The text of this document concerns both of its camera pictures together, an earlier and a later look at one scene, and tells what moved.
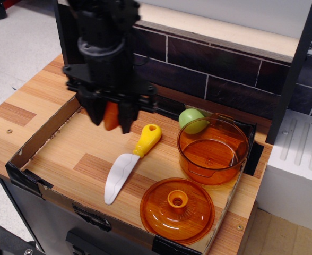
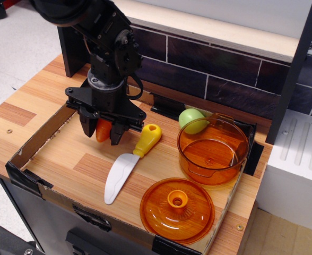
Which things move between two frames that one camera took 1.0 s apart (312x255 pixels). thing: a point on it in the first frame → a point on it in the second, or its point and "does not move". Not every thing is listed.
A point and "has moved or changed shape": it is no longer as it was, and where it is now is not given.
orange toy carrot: x=111 y=119 has moved or changed shape
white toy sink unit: x=293 y=185 does not move
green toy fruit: x=192 y=121 does not move
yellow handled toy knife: x=122 y=168 does not move
